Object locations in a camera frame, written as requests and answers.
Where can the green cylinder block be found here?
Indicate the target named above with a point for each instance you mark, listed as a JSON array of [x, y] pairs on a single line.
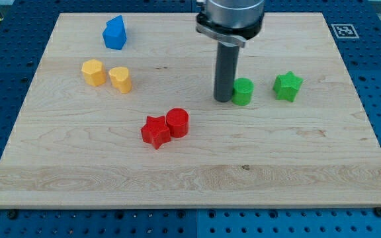
[[242, 91]]

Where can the light wooden board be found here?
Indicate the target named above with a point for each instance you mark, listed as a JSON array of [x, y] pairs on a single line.
[[76, 146]]

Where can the yellow hexagon block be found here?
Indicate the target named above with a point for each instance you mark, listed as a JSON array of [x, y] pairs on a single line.
[[93, 72]]

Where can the red cylinder block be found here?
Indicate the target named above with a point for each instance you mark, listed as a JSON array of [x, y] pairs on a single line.
[[177, 120]]

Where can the blue pentagon block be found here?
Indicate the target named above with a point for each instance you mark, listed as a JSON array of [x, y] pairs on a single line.
[[114, 34]]

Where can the white fiducial marker tag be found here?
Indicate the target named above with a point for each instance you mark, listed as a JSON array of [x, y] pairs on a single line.
[[344, 31]]

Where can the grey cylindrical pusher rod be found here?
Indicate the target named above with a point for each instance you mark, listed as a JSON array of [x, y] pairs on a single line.
[[226, 63]]

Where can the yellow heart block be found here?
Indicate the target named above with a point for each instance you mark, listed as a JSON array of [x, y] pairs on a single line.
[[120, 79]]

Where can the red star block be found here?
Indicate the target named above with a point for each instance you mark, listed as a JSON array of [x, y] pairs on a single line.
[[155, 131]]

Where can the green star block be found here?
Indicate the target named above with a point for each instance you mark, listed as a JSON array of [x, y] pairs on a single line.
[[287, 86]]

